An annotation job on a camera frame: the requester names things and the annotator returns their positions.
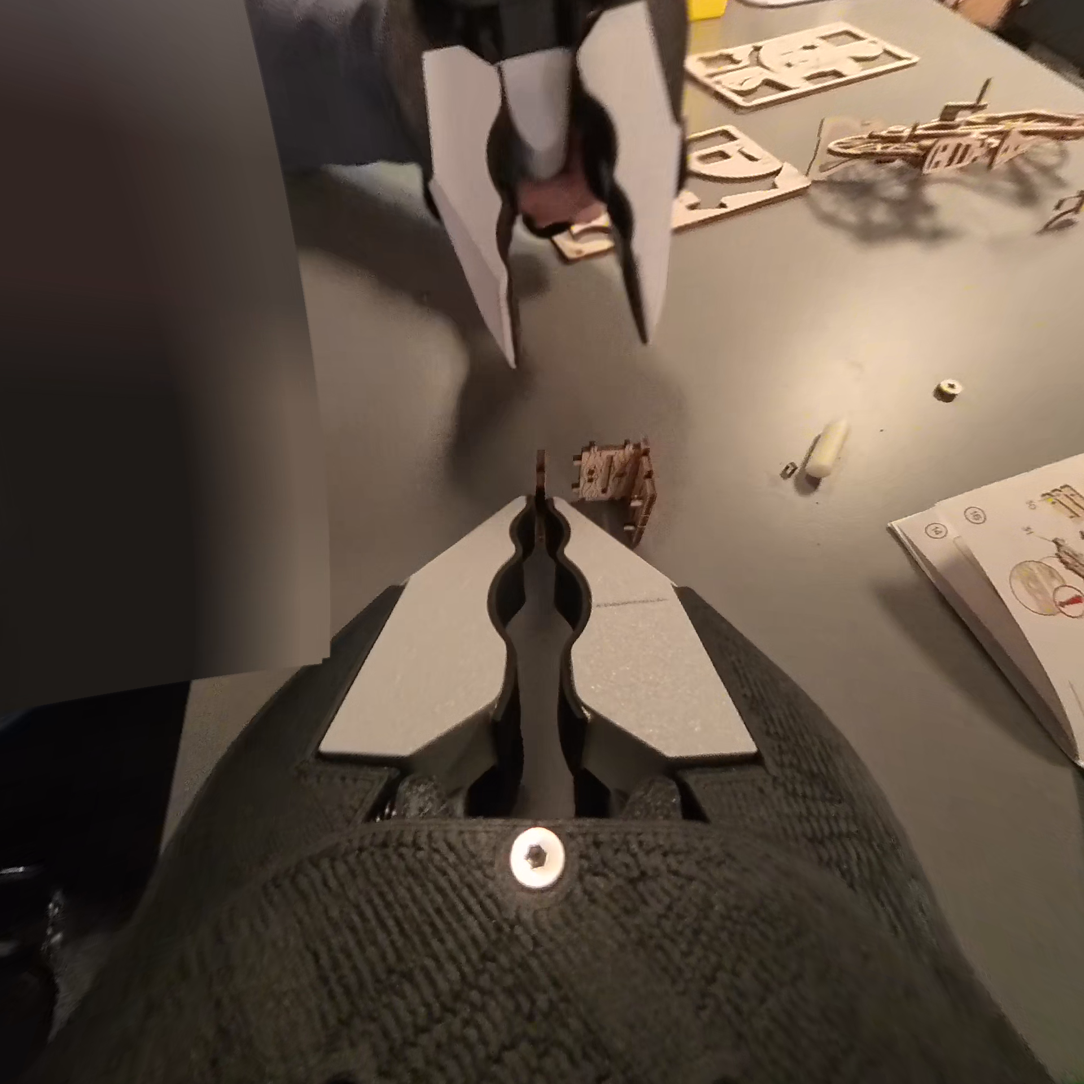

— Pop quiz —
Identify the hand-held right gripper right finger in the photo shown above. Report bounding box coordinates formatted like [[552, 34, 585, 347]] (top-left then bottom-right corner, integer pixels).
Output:
[[544, 493, 760, 820]]

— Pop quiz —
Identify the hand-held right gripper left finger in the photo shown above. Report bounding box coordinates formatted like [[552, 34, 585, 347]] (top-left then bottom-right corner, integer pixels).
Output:
[[317, 493, 543, 818]]

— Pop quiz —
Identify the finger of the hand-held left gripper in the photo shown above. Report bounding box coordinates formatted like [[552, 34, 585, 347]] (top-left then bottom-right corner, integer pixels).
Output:
[[574, 0, 688, 346], [420, 46, 521, 370]]

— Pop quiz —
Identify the small wooden model subassembly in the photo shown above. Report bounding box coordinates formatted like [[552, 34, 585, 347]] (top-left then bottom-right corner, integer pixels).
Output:
[[571, 437, 658, 547]]

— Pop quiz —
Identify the partly built wooden model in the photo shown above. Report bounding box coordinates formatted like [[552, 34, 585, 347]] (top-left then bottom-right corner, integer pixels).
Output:
[[807, 78, 1084, 181]]

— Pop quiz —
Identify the person's left hand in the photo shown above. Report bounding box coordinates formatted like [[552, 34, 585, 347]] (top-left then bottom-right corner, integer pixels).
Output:
[[517, 154, 597, 228]]

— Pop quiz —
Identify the wooden sheet with semicircle cutout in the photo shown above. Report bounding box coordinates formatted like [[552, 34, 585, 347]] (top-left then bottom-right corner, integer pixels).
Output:
[[667, 124, 813, 235]]

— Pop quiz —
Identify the rectangular wooden part sheet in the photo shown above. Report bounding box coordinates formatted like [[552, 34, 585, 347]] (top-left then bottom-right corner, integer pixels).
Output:
[[683, 20, 921, 110]]

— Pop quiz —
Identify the white wax stick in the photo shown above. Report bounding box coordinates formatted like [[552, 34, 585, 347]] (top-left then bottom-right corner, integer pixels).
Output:
[[803, 417, 851, 480]]

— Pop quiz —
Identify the open instruction booklet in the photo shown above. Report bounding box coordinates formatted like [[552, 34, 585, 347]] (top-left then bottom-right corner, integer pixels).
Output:
[[886, 452, 1084, 768]]

